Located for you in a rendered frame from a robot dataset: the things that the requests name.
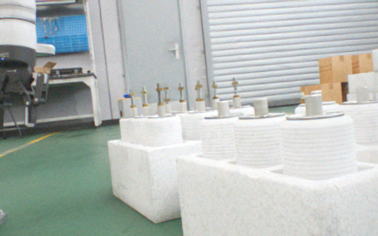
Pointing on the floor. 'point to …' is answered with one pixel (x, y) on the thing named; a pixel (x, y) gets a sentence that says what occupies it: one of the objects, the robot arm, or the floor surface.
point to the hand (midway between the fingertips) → (14, 120)
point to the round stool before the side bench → (3, 126)
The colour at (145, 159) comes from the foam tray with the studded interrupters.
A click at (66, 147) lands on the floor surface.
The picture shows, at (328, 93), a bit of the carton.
